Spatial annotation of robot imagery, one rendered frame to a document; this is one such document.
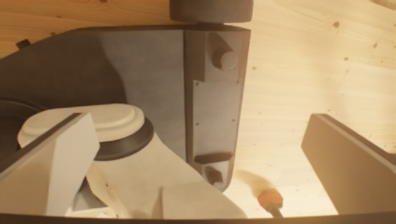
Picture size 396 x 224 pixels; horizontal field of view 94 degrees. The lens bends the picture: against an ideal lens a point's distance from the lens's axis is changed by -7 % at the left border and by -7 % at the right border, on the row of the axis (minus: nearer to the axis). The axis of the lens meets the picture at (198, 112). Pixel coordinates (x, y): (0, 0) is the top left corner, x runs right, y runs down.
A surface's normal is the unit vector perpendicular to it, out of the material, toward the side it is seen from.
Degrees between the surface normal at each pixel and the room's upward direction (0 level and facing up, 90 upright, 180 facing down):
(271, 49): 0
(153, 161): 90
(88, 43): 0
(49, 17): 0
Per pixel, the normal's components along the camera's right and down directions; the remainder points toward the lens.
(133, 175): 0.01, -0.88
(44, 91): 0.22, 0.47
